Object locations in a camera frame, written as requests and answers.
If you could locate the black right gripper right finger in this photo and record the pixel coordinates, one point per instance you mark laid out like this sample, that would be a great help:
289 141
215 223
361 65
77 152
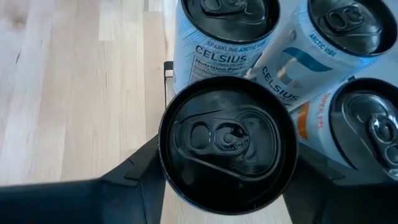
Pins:
342 202

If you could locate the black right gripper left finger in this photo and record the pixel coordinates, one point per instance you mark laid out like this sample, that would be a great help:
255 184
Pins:
77 202

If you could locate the Celsius Tropical Vibe can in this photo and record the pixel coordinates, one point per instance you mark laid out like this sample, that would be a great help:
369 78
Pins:
357 124

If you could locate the white Celsius can black lid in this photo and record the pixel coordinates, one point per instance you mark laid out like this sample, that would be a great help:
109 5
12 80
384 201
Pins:
228 144

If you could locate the Celsius Arctic Vibe can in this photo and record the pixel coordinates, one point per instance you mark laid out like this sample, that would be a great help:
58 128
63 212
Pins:
224 37
311 56

